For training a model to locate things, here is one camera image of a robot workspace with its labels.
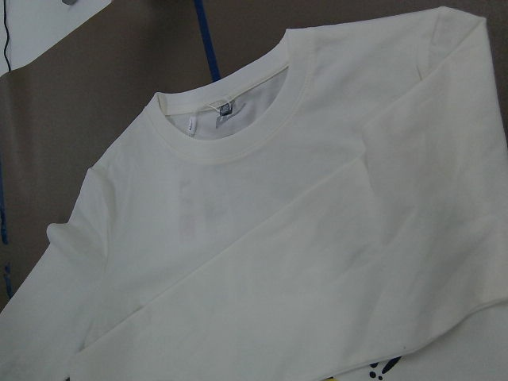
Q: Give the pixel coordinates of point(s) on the white long-sleeve cat shirt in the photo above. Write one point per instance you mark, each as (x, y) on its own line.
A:
(338, 203)

